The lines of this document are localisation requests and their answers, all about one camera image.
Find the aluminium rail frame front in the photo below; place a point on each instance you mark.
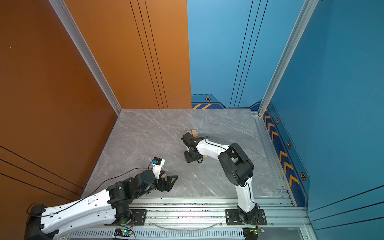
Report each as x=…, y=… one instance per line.
x=207, y=214

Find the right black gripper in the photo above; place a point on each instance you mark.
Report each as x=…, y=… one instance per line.
x=188, y=159

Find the right aluminium corner post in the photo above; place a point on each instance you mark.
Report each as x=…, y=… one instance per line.
x=292, y=43

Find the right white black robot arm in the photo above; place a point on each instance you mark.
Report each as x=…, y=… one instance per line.
x=236, y=165

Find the aluminium corner post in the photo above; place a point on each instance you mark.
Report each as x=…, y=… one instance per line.
x=75, y=34
x=292, y=43

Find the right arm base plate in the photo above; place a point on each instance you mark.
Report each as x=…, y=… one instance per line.
x=233, y=218

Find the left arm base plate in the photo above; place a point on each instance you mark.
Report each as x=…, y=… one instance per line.
x=137, y=217

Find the right green circuit board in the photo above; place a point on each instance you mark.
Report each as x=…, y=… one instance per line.
x=252, y=233

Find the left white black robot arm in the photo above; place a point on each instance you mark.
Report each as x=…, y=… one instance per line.
x=107, y=207

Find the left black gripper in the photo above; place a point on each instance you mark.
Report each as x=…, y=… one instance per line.
x=169, y=185

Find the green circuit board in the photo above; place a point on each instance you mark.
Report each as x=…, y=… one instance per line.
x=252, y=233
x=124, y=234

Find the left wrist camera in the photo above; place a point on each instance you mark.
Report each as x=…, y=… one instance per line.
x=157, y=164

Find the left aluminium corner post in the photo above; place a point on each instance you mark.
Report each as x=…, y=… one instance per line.
x=75, y=34

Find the left green circuit board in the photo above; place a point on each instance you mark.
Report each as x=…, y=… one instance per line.
x=124, y=234

